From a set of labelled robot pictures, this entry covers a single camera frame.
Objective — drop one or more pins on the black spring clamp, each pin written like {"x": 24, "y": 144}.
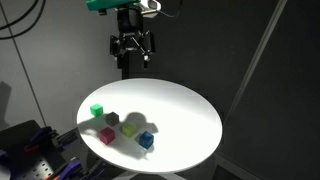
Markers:
{"x": 66, "y": 137}
{"x": 95, "y": 168}

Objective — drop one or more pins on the pink block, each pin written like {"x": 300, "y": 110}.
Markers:
{"x": 106, "y": 136}

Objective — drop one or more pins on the lime green block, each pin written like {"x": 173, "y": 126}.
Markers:
{"x": 128, "y": 130}

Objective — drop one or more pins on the purple spring clamp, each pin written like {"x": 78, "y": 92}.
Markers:
{"x": 37, "y": 138}
{"x": 68, "y": 168}

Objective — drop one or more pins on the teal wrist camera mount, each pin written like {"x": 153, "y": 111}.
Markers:
{"x": 110, "y": 4}

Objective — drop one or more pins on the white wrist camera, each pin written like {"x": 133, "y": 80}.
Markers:
{"x": 151, "y": 5}

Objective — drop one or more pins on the blue block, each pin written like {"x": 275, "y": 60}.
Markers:
{"x": 146, "y": 140}

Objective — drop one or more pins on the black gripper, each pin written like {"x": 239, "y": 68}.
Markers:
{"x": 130, "y": 23}

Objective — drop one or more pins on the black perforated board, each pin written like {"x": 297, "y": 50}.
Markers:
{"x": 30, "y": 166}

